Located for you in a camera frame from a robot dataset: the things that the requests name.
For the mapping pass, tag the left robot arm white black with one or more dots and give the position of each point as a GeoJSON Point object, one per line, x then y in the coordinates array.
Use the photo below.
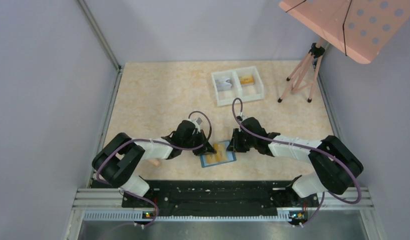
{"type": "Point", "coordinates": [116, 162]}

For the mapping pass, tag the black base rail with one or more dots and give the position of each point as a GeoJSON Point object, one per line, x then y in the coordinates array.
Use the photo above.
{"type": "Point", "coordinates": [225, 198]}

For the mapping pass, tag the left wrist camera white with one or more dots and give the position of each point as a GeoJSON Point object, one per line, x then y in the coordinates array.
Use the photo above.
{"type": "Point", "coordinates": [196, 121]}

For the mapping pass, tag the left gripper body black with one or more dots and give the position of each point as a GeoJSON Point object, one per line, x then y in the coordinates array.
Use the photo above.
{"type": "Point", "coordinates": [200, 141]}

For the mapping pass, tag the teal card holder wallet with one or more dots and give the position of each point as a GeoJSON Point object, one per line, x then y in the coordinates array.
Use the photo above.
{"type": "Point", "coordinates": [231, 157]}

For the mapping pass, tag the white two-compartment tray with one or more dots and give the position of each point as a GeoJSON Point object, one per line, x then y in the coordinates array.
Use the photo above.
{"type": "Point", "coordinates": [246, 93]}

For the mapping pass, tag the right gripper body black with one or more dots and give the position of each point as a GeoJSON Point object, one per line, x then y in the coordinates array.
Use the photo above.
{"type": "Point", "coordinates": [237, 140]}

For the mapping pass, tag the pink perforated board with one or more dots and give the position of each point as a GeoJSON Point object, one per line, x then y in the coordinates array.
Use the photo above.
{"type": "Point", "coordinates": [358, 28]}

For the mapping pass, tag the silver card in tray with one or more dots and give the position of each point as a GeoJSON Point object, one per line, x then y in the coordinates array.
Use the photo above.
{"type": "Point", "coordinates": [224, 84]}

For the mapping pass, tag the grey slotted cable duct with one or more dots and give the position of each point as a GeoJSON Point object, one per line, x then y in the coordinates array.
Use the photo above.
{"type": "Point", "coordinates": [140, 216]}

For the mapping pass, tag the gold card in tray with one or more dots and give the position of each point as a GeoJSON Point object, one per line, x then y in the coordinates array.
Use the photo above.
{"type": "Point", "coordinates": [247, 80]}

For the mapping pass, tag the pink tripod stand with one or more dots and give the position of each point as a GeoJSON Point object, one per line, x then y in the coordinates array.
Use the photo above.
{"type": "Point", "coordinates": [295, 79]}

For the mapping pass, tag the beige wooden peg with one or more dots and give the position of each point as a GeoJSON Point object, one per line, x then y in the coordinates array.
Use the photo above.
{"type": "Point", "coordinates": [155, 162]}

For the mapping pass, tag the aluminium frame post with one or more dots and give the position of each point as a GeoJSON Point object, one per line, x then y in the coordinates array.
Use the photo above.
{"type": "Point", "coordinates": [91, 21]}

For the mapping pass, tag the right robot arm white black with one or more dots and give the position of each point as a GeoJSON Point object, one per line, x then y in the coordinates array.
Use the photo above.
{"type": "Point", "coordinates": [335, 167]}

